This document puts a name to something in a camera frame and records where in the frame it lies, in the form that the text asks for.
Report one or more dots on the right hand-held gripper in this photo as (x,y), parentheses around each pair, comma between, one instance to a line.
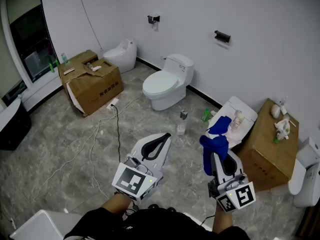
(237,194)

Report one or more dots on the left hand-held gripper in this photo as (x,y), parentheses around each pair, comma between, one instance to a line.
(130,179)

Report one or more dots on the person's right forearm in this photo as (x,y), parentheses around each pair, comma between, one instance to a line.
(223,219)

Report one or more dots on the person's left forearm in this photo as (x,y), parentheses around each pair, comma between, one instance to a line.
(115,204)

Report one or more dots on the round white brush holder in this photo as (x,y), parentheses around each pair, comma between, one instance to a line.
(181,130)

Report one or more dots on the white flat-lid smart toilet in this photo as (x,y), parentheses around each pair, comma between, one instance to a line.
(240,106)

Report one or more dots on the white toilet with tank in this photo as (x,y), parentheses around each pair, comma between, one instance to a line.
(162,84)

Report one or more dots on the white square-tank toilet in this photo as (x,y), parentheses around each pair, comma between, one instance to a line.
(305,179)

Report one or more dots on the white egg-shaped toilet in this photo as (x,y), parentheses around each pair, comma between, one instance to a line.
(125,56)

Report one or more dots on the black and white plastic bracket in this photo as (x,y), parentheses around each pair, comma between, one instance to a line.
(153,19)

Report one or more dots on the plain brown cardboard box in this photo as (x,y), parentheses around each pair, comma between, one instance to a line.
(265,146)

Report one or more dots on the clear bottle cream cap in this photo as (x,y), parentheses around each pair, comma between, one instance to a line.
(238,120)

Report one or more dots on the squat green bottle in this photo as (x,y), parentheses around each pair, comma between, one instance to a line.
(205,116)

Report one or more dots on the crumpled white tissue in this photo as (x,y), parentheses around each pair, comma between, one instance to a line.
(213,113)

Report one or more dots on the white rectangular platform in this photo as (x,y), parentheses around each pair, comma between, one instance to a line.
(197,220)

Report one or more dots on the white power strip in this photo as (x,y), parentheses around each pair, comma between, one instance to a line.
(112,103)

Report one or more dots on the white plastic sprayer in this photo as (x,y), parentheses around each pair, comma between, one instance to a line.
(282,129)

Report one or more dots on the person's black shirt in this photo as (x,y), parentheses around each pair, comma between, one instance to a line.
(155,226)

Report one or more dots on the white fluffy bundle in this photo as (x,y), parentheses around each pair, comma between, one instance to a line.
(275,111)

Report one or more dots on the large torn cardboard box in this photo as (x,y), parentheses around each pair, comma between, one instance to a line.
(100,86)

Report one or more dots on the white spray bottle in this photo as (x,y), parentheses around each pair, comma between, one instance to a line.
(283,106)

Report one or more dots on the small white bottle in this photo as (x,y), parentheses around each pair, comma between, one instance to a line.
(95,68)

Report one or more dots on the white phone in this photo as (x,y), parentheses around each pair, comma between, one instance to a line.
(68,71)

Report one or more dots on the clear bottle green cap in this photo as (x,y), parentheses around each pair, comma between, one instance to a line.
(64,58)

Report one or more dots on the tall green bottle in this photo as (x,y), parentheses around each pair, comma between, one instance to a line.
(51,65)

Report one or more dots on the white ceramic fixture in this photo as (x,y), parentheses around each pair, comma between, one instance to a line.
(42,226)

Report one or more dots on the black cabinet white basin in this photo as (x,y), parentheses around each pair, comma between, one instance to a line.
(12,129)

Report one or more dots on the dark window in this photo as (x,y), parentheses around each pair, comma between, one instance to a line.
(30,34)

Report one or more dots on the black wall shelf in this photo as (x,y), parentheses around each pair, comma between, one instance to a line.
(222,36)

